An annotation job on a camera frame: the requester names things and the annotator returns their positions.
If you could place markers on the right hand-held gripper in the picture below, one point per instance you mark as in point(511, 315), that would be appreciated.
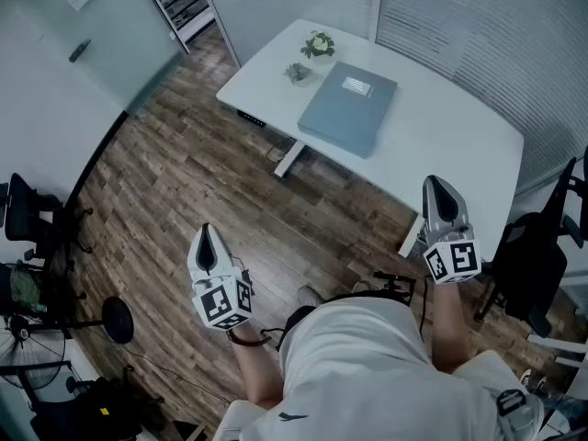
point(452, 257)

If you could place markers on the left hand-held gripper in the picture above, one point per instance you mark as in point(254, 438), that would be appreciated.
point(216, 301)

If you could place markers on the blue folder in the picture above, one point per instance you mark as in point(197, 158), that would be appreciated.
point(344, 113)

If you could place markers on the person's right forearm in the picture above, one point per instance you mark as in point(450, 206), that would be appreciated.
point(450, 329)

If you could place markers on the person's left forearm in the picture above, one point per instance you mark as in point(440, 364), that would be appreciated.
point(257, 370)

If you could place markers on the white desk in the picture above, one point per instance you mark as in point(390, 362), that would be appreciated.
point(436, 131)

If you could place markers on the black metal chest rig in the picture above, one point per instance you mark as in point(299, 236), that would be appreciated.
point(395, 285)

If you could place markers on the person's black shorts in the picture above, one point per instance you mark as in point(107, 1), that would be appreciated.
point(294, 322)

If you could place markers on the black office chair with armrests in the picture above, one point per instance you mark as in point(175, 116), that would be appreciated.
point(533, 269)

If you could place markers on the person's left shoe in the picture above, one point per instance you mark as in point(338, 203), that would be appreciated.
point(308, 296)

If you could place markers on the person's shoe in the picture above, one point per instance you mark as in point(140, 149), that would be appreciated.
point(363, 286)
point(308, 296)
point(528, 378)
point(541, 383)

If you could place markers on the black standing fan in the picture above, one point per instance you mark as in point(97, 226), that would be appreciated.
point(117, 320)

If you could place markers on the person's right shoe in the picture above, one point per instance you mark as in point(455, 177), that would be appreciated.
point(363, 286)

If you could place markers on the white metal rack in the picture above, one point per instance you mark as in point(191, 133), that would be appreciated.
point(560, 345)

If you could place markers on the person's white shirt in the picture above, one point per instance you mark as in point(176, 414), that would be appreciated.
point(358, 375)

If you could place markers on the black mesh office chair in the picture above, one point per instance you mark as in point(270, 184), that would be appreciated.
point(23, 218)

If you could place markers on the black backpack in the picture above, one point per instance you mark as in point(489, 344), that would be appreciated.
point(82, 411)

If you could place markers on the small succulent potted plant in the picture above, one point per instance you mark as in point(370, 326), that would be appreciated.
point(298, 74)

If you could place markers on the white flowering potted plant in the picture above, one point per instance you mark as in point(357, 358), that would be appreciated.
point(318, 46)

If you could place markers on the frosted glass door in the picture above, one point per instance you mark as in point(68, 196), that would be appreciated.
point(115, 30)

